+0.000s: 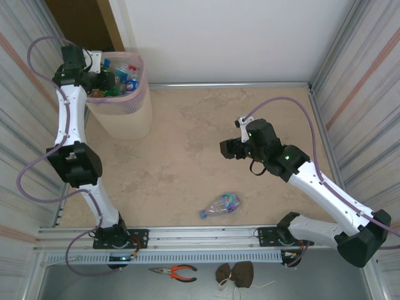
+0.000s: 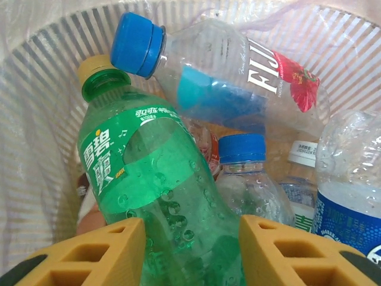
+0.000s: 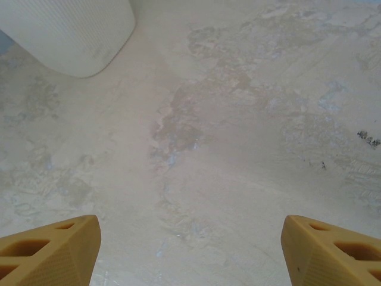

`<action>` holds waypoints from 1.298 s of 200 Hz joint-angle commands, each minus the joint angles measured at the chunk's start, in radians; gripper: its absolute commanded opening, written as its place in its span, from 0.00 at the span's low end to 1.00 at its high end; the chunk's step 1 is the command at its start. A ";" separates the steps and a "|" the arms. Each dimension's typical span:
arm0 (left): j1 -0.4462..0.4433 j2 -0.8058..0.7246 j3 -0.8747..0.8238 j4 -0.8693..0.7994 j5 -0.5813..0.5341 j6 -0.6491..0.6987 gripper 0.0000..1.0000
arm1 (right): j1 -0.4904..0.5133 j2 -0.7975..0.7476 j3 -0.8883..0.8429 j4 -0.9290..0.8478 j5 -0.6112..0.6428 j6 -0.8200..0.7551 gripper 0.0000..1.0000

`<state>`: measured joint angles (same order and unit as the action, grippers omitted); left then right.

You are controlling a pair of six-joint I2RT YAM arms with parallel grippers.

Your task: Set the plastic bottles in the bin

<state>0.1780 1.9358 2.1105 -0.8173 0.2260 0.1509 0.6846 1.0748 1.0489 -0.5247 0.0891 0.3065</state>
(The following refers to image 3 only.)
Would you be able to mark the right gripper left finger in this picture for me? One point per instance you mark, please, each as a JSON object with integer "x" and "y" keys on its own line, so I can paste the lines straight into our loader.
{"x": 59, "y": 262}

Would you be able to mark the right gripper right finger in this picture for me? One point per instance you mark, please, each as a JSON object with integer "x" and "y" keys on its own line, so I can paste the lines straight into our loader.
{"x": 321, "y": 268}

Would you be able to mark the beige mesh waste bin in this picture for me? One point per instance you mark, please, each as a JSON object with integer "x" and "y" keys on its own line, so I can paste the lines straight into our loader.
{"x": 59, "y": 29}

